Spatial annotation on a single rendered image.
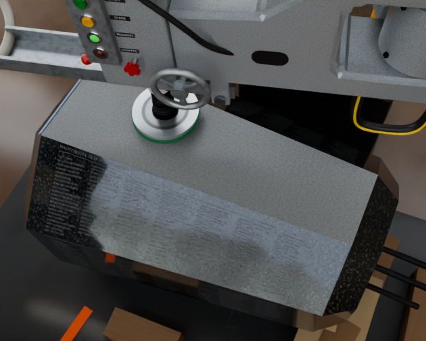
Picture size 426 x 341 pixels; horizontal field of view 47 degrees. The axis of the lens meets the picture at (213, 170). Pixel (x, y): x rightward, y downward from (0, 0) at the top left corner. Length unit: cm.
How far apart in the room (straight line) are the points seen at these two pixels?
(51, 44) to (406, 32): 97
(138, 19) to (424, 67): 62
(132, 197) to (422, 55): 92
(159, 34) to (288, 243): 69
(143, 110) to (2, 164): 136
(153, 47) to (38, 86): 190
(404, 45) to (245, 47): 34
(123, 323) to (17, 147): 117
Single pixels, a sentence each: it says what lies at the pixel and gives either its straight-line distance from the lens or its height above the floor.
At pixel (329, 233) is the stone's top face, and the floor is 86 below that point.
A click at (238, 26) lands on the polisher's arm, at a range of 108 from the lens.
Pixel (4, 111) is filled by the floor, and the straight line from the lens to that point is 299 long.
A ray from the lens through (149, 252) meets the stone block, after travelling 161.
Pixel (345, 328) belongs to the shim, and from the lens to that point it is 199.
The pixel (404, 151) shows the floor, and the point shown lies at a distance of 265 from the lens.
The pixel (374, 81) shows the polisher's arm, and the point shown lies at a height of 127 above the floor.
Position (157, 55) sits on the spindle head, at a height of 130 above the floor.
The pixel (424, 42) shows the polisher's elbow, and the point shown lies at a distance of 111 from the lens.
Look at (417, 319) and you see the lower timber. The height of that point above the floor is 12.
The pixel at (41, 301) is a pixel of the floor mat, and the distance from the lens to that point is 239.
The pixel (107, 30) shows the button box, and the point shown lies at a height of 138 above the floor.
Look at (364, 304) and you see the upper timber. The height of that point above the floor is 24.
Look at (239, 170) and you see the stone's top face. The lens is 149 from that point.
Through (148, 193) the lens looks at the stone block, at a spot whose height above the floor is 81.
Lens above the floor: 217
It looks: 61 degrees down
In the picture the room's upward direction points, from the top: 7 degrees counter-clockwise
